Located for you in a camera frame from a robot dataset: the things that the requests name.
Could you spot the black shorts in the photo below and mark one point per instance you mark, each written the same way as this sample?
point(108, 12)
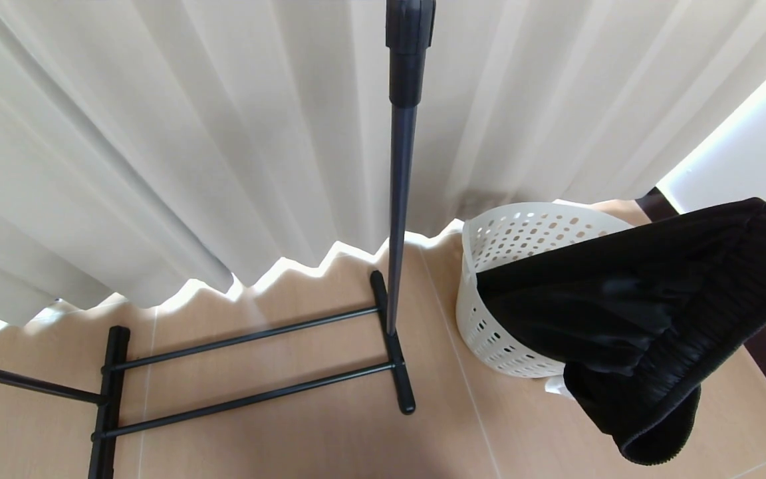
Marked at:
point(622, 299)

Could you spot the black clothes rack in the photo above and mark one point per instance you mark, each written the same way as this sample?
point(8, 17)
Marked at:
point(401, 199)

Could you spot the white laundry basket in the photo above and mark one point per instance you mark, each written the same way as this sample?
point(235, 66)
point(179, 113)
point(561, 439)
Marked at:
point(522, 226)

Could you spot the white garment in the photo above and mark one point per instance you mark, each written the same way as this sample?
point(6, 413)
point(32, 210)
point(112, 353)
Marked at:
point(559, 387)

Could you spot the beige curtain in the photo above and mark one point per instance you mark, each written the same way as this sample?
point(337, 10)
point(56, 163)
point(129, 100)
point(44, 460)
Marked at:
point(157, 133)

